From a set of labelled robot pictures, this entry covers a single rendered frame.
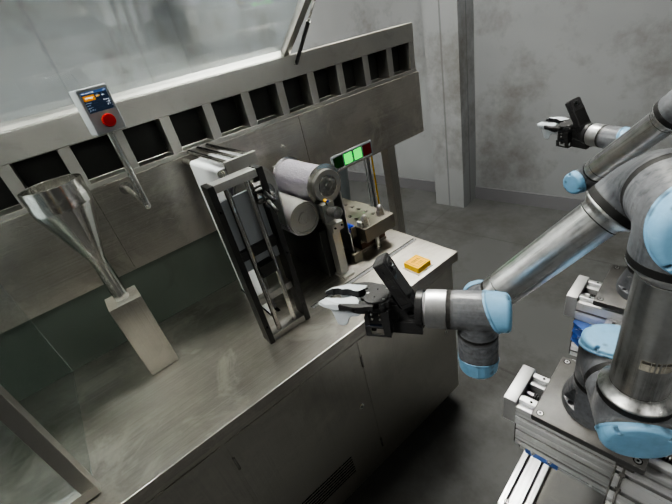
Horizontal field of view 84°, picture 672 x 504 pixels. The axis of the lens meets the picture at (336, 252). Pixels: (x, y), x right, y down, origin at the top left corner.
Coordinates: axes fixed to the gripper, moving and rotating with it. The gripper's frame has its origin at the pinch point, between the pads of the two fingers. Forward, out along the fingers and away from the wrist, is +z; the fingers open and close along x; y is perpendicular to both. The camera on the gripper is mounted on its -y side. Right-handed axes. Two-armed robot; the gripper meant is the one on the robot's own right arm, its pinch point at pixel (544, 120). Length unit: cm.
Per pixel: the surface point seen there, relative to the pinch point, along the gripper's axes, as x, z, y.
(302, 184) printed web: -96, 8, -16
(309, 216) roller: -99, 1, -7
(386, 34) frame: -27, 59, -44
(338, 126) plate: -66, 47, -19
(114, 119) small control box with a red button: -134, -13, -58
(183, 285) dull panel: -153, 19, 3
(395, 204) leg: -39, 76, 46
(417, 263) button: -72, -14, 22
